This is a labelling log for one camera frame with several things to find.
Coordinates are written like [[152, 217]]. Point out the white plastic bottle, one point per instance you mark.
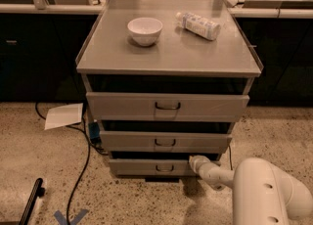
[[198, 25]]

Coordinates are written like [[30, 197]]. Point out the grey middle drawer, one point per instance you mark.
[[164, 142]]

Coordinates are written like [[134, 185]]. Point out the white paper sheet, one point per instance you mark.
[[63, 116]]

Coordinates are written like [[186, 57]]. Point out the dark lab bench left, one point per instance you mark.
[[37, 56]]

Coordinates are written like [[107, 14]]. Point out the white ceramic bowl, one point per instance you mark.
[[145, 31]]

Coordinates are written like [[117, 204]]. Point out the blue power adapter box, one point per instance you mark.
[[94, 132]]

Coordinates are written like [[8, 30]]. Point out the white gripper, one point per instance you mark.
[[200, 163]]

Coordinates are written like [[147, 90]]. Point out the dark lab bench right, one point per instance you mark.
[[283, 42]]

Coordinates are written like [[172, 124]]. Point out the grey top drawer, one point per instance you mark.
[[166, 107]]

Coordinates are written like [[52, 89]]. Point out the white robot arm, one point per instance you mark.
[[262, 193]]

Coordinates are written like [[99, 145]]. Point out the blue tape cross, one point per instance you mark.
[[75, 220]]

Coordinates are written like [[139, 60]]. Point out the grey bottom drawer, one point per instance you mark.
[[151, 167]]

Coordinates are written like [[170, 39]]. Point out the black bar floor object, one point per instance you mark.
[[38, 191]]

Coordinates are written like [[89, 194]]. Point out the grey metal drawer cabinet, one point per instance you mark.
[[180, 62]]

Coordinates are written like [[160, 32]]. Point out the dark lab bench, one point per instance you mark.
[[37, 56], [283, 42]]

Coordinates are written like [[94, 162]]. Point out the grey drawer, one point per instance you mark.
[[164, 142], [166, 107], [151, 167]]

